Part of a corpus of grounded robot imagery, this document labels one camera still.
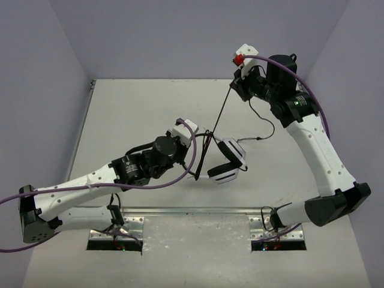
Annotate thin black headphone cable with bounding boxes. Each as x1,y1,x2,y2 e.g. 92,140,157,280
194,64,276,181

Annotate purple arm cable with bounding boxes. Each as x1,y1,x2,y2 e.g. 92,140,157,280
244,55,331,139
0,118,199,253

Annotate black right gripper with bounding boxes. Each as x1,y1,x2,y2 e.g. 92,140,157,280
231,62,278,103

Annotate metal base mounting plate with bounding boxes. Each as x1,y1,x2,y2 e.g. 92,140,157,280
86,207,307,252

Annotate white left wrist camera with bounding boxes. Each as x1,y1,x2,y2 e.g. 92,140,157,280
170,119,199,148

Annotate white and black headphones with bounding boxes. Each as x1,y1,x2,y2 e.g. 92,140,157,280
198,136,248,184

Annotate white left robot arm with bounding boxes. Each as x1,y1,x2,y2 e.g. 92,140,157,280
19,125,196,244

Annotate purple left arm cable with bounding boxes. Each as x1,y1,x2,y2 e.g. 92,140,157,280
0,118,199,253

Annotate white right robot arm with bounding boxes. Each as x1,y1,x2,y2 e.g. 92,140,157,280
231,53,371,232

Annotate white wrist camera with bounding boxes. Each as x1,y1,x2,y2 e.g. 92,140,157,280
170,119,199,148
232,43,259,79

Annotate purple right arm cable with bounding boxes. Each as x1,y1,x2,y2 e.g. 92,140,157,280
244,55,331,139

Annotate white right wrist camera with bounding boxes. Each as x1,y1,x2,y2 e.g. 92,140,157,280
232,43,259,79

